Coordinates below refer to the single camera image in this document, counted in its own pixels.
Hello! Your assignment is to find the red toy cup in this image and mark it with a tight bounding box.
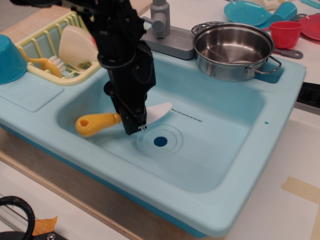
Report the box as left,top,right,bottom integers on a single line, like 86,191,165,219
263,21,302,49

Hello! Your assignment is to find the light blue toy sink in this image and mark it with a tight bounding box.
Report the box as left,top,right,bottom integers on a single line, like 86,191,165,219
0,52,306,237

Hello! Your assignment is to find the grey toy utensil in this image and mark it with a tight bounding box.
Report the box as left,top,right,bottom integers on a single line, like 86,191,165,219
273,48,304,60

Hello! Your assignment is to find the yellow dish rack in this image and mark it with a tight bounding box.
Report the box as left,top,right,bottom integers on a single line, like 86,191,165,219
15,11,101,86

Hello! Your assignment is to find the black bracket at right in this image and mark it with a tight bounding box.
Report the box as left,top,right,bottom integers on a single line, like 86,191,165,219
296,82,320,108

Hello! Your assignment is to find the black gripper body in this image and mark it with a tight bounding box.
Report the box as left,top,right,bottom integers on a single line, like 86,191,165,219
98,41,157,118

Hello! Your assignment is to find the beige masking tape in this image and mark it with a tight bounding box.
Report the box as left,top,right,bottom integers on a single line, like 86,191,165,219
281,176,320,205

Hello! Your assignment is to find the teal toy plate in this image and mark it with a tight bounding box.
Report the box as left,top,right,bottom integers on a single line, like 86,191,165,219
223,1,271,26

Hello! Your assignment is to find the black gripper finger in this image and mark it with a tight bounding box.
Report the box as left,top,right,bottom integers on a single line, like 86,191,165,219
121,111,147,135

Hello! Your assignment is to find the yellow handled toy knife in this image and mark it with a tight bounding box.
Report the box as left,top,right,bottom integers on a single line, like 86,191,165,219
75,102,173,138

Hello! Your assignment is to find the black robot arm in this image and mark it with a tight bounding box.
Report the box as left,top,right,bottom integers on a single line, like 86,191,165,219
12,0,156,135

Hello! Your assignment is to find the cream toy object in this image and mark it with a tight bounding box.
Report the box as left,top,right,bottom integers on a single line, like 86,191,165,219
251,0,285,11

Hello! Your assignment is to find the orange tape piece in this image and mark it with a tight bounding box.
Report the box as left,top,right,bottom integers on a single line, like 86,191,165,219
32,216,58,236

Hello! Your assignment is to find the stainless steel pot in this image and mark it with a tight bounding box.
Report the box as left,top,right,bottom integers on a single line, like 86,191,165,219
191,21,282,82

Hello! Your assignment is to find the grey toy faucet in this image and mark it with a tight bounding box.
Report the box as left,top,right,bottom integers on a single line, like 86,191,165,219
142,0,195,60

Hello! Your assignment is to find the yellow dish brush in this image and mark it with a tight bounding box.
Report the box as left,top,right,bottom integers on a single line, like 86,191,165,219
19,47,66,78

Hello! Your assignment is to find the teal toy tumbler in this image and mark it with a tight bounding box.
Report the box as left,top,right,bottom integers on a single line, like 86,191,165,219
268,1,298,24

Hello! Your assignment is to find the red toy plate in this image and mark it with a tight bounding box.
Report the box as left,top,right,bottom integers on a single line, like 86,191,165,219
298,14,320,41

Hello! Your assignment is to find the black cable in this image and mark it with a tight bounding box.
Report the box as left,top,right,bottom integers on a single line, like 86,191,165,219
0,195,35,238

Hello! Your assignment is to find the cream toy plate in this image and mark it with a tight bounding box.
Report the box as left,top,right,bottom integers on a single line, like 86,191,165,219
58,25,98,71

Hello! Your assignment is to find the teal upturned cup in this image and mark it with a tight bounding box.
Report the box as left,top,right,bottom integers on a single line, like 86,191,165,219
0,34,28,85

